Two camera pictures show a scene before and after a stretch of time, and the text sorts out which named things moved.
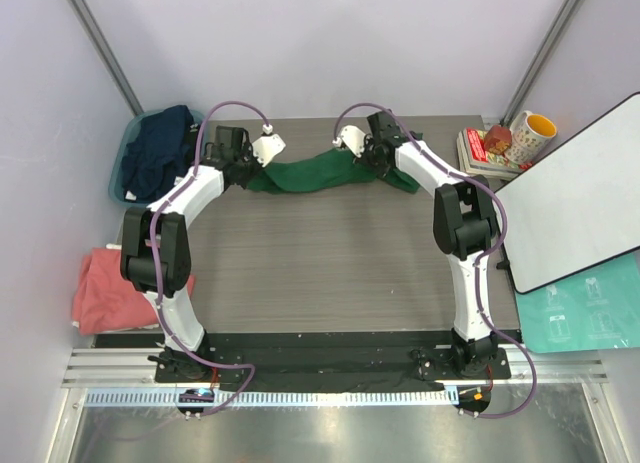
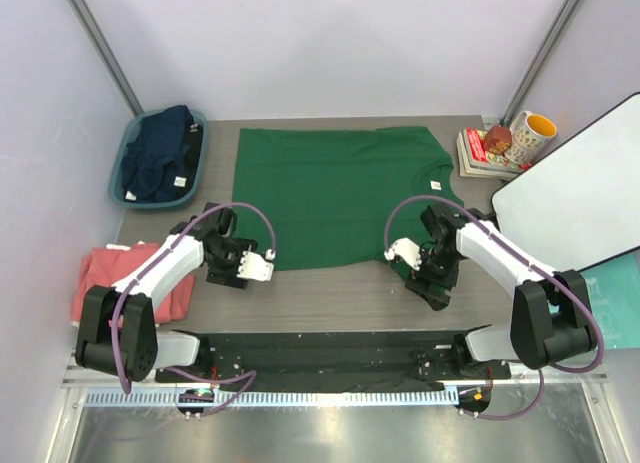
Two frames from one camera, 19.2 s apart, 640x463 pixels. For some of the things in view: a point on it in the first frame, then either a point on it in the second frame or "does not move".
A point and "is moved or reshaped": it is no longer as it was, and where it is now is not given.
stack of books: x=478 y=162 does not move
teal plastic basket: x=115 y=172 does not move
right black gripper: x=382 y=170 → x=422 y=285
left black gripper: x=247 y=150 → x=229 y=277
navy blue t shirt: x=162 y=146 does not move
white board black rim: x=580 y=205 does not move
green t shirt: x=321 y=170 is moved or reshaped
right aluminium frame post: x=565 y=13 does not move
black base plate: x=357 y=361 does not move
